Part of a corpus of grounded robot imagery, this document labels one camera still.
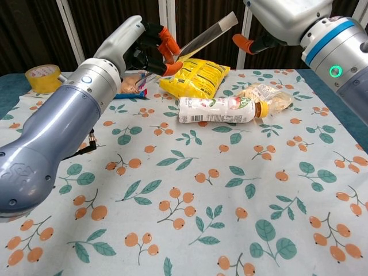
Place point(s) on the robot right five-finger hand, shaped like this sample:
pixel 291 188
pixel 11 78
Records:
pixel 287 17

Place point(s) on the robot left five-finger hand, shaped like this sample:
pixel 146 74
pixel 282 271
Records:
pixel 118 40

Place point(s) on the clear glass test tube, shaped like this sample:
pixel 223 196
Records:
pixel 201 43

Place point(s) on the robot left grey arm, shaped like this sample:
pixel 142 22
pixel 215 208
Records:
pixel 57 123

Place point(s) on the robot right grey arm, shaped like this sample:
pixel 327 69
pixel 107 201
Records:
pixel 345 49

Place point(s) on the blue snack bag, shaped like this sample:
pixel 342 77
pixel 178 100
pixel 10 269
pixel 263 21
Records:
pixel 132 87

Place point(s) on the clear bag of crackers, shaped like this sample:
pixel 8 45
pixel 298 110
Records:
pixel 273 96

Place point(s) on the yellow snack bag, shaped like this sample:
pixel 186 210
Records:
pixel 195 77

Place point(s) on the black pleated curtain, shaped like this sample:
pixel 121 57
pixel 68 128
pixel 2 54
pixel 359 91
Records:
pixel 201 11

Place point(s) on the yellow packing tape roll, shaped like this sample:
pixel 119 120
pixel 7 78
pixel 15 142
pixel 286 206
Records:
pixel 40 79

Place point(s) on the white drink bottle orange cap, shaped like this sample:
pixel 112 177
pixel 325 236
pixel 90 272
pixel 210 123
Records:
pixel 212 110

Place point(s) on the floral printed tablecloth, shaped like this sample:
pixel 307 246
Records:
pixel 201 172

